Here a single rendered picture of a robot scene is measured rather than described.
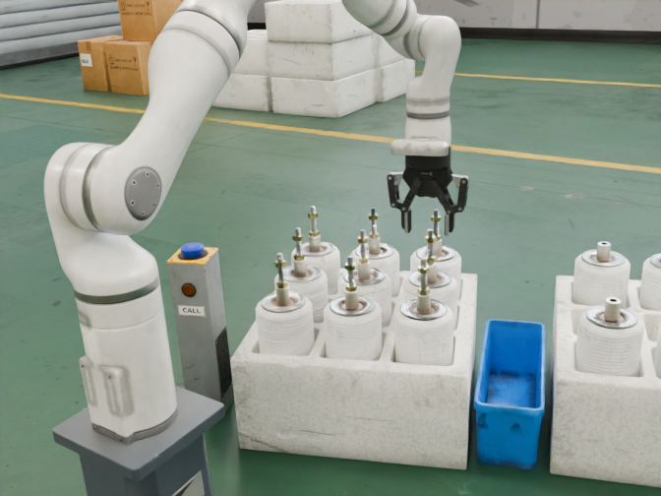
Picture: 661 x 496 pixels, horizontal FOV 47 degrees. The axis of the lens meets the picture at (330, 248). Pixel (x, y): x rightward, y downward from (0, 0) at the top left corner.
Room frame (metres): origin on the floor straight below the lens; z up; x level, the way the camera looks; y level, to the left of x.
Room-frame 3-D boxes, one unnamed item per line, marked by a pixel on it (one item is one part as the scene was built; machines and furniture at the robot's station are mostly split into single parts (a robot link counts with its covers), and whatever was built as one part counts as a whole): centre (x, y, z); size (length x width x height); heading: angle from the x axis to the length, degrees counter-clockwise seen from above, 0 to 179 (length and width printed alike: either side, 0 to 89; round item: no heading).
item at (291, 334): (1.16, 0.08, 0.16); 0.10 x 0.10 x 0.18
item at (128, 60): (4.76, 1.11, 0.15); 0.30 x 0.24 x 0.30; 53
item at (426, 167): (1.22, -0.17, 0.45); 0.08 x 0.08 x 0.09
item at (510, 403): (1.15, -0.31, 0.06); 0.30 x 0.11 x 0.12; 164
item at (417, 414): (1.25, -0.06, 0.09); 0.39 x 0.39 x 0.18; 77
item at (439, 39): (1.22, -0.17, 0.62); 0.09 x 0.07 x 0.15; 37
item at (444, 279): (1.22, -0.17, 0.25); 0.08 x 0.08 x 0.01
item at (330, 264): (1.39, 0.03, 0.16); 0.10 x 0.10 x 0.18
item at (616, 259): (1.27, -0.50, 0.25); 0.08 x 0.08 x 0.01
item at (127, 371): (0.77, 0.24, 0.39); 0.09 x 0.09 x 0.17; 55
